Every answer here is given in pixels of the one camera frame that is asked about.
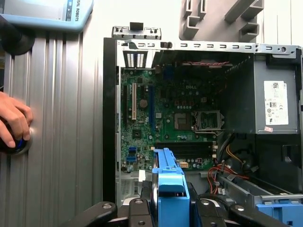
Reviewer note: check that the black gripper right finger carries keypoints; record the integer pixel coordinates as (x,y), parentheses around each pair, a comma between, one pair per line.
(208,212)

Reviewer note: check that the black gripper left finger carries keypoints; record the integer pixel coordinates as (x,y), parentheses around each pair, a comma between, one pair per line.
(139,212)

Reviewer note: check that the hard disk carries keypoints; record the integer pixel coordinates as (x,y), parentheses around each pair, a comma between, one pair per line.
(170,189)

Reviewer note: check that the grey metal disk bay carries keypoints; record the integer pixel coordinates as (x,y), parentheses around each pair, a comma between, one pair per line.
(127,189)

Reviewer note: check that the person's hand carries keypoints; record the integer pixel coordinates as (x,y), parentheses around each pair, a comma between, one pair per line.
(11,116)

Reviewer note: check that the grey metal drive cage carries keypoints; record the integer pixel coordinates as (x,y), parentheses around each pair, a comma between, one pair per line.
(241,189)

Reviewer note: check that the white board power connector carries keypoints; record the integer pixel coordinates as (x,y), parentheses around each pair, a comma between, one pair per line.
(184,165)

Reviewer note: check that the black RAM slot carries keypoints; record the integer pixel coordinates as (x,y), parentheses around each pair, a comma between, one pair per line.
(194,148)
(194,153)
(189,143)

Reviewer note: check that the blue plastic bay latch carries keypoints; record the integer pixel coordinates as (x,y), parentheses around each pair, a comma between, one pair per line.
(279,212)

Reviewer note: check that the metal locking lever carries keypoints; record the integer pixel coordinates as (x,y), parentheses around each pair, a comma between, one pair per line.
(205,133)

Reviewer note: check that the CPU socket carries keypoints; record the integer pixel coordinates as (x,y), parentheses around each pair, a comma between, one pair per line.
(182,121)

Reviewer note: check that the black open PC case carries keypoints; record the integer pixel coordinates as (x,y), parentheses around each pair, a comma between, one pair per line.
(109,118)

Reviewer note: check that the metal socket cover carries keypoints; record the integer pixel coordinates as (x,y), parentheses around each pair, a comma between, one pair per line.
(209,111)

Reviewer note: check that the round coin cell battery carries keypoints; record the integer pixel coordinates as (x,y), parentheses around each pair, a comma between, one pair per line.
(143,103)

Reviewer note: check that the white expansion slot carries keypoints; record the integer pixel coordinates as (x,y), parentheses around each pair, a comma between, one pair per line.
(134,101)

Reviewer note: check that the green motherboard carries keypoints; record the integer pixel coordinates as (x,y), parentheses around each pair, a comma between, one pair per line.
(170,94)

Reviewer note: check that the grey power supply unit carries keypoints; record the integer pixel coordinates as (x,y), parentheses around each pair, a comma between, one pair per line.
(243,94)

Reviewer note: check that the grey parts rack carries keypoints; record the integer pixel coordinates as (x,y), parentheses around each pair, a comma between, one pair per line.
(213,21)

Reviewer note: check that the pale blue teach pendant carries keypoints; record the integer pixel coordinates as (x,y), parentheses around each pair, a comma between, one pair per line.
(47,23)

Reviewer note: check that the grey expansion bracket clamp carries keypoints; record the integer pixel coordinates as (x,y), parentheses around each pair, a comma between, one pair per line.
(123,35)

